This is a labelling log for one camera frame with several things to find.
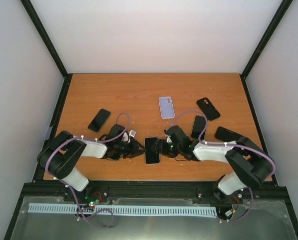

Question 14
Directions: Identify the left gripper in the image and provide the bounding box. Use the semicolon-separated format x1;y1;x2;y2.
115;138;147;159

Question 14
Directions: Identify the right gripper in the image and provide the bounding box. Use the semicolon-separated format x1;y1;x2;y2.
150;139;182;158

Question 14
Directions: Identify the black phone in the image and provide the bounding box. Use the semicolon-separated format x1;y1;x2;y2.
214;126;242;142
88;108;111;133
107;151;121;161
191;115;206;139
144;136;160;165

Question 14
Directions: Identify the lilac phone case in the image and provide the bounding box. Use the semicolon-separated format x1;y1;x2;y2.
158;96;175;120

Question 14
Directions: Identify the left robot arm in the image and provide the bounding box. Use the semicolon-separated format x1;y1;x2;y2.
37;124;146;202

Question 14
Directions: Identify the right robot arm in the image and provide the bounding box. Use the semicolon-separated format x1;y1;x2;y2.
145;125;276;202

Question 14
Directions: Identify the black phone case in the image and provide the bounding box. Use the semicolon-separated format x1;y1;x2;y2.
196;97;220;121

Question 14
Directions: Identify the small circuit board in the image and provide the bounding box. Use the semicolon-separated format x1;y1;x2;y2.
85;191;102;207

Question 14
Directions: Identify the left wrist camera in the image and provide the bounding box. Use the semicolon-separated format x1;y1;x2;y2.
122;130;136;143

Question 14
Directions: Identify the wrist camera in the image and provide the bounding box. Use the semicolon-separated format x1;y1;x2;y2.
122;130;136;143
164;129;172;143

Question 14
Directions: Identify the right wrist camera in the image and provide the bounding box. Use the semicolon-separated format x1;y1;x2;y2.
164;129;172;143

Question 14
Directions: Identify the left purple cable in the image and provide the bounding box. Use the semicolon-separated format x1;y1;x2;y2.
45;112;132;201

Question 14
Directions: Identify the black aluminium front rail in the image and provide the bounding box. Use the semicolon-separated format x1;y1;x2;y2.
23;179;288;203

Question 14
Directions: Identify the light blue cable duct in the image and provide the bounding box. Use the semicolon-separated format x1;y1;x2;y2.
27;203;217;218

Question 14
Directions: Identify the right black frame post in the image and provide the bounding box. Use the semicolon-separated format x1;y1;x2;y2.
240;0;294;77

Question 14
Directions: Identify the black frame post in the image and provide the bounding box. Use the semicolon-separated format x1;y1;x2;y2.
240;0;294;77
20;0;69;78

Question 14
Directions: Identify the left black frame post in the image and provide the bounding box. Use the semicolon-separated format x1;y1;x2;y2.
20;0;69;78

